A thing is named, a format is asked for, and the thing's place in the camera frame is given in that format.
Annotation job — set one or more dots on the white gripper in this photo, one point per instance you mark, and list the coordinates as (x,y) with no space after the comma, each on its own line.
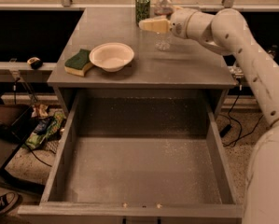
(178,23)

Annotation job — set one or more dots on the clear plastic water bottle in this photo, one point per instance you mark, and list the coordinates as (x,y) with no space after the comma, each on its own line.
(163,8)

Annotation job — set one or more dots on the white paper bowl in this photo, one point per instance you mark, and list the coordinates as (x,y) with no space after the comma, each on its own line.
(111,57)

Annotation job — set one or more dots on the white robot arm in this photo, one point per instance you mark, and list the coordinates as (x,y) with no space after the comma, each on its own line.
(227,33)

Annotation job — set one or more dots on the grey cabinet with top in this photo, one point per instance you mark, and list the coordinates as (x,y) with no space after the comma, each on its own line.
(185,79)

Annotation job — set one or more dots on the clear bottle on shelf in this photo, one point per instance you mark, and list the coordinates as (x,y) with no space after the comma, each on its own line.
(236,72)

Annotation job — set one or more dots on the open grey top drawer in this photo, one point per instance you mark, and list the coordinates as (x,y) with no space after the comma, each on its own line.
(138,161)

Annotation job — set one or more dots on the green soda can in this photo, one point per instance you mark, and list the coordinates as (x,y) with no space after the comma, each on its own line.
(142,10)

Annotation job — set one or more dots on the green yellow sponge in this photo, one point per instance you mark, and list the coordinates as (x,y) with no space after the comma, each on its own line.
(79,64)

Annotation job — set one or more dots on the yellow black tape measure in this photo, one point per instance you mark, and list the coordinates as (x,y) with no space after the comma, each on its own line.
(35,63)

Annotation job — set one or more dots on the green snack bags pile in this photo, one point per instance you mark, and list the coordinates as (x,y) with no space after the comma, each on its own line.
(46,128)

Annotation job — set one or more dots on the dark chair at left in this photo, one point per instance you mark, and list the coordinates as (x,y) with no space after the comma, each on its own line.
(16,125)

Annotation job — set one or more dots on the black canvas sneaker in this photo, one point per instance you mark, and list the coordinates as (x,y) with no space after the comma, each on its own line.
(8,201)

